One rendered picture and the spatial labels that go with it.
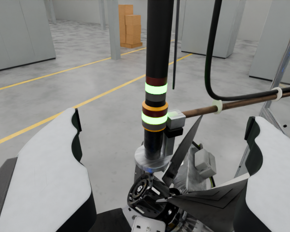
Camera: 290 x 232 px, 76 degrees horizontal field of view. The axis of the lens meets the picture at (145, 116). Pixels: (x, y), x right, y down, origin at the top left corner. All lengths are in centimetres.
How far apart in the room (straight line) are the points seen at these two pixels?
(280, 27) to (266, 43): 40
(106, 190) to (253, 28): 1152
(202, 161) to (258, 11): 1181
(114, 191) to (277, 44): 496
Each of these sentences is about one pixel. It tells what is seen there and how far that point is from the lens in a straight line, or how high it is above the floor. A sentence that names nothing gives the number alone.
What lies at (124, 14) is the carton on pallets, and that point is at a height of 125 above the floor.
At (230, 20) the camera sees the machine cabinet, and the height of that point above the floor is 123.
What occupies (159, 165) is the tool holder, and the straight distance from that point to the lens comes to 36.
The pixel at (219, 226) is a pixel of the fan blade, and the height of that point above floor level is 143.
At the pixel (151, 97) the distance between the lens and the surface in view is 29.
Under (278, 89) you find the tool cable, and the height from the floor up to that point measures 156.
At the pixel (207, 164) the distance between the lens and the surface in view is 83.
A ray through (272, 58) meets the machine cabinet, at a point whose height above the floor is 57.
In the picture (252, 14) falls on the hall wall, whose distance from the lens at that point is 1245.
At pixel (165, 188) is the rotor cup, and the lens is 62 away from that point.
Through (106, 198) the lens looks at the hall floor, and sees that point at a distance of 212.
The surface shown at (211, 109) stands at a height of 155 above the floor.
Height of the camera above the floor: 172
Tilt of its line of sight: 32 degrees down
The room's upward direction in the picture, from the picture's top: 1 degrees clockwise
